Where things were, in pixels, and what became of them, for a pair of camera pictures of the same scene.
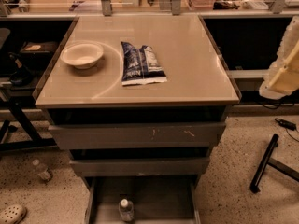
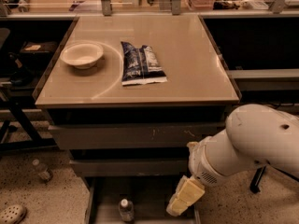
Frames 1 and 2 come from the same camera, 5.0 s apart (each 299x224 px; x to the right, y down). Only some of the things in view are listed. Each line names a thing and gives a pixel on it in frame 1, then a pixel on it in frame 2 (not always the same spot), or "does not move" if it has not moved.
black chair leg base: x=267 y=159 does not move
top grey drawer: x=138 y=135 does not move
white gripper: x=286 y=69 to x=199 y=163
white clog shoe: x=12 y=214 does not move
